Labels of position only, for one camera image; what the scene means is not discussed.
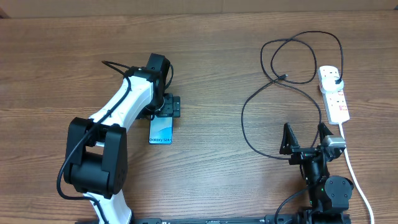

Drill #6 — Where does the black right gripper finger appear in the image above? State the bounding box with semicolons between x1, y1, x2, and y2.
279;123;299;155
318;123;333;146

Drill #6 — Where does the Samsung Galaxy smartphone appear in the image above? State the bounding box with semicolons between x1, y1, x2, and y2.
149;116;173;145

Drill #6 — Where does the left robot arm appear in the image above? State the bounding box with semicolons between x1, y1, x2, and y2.
57;54;181;224

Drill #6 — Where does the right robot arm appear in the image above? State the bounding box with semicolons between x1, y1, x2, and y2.
273;123;354;223

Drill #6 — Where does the white charger plug adapter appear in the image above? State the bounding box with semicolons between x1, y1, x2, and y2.
319;77;345;94

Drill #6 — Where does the white power extension strip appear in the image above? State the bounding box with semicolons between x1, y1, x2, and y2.
317;65;350;124

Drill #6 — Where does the white power strip cord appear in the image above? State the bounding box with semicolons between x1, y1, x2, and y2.
338;123;375;224

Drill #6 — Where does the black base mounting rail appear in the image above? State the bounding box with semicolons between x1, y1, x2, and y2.
75;214;351;224

